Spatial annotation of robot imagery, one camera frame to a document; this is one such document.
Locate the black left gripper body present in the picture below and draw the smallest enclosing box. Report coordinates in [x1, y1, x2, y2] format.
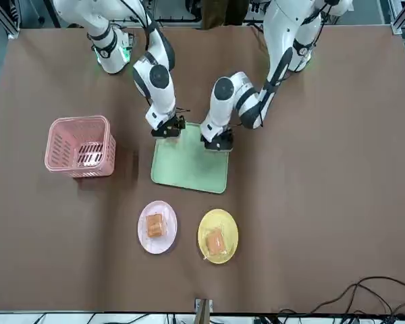
[204, 130, 235, 151]

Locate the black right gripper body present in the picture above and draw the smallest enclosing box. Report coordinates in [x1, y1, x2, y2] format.
[151, 114, 187, 138]

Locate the green plastic tray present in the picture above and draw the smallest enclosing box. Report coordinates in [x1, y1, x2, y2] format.
[150, 121, 230, 195]

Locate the small pink slotted basket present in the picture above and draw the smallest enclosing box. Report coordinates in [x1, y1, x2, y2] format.
[45, 115, 117, 179]

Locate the round yellow plate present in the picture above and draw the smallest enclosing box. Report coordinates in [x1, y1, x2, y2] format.
[197, 209, 240, 265]

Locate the round white plate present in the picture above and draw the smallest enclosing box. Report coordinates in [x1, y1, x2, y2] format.
[137, 200, 178, 254]

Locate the person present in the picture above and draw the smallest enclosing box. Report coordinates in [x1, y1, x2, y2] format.
[200, 0, 250, 30]

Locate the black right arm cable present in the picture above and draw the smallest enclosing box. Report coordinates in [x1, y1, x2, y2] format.
[119, 0, 192, 114]

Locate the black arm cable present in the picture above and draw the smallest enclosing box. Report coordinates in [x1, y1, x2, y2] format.
[119, 0, 192, 114]
[256, 5, 327, 130]

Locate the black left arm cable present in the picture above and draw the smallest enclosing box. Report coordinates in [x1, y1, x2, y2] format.
[256, 5, 327, 130]

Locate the aluminium post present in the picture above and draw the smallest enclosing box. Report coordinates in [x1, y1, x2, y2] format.
[194, 297, 214, 324]

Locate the black cable tangle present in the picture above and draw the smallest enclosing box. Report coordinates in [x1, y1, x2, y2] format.
[278, 275, 405, 324]

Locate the aluminium frame rail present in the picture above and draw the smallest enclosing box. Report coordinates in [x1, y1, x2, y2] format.
[389, 0, 405, 94]

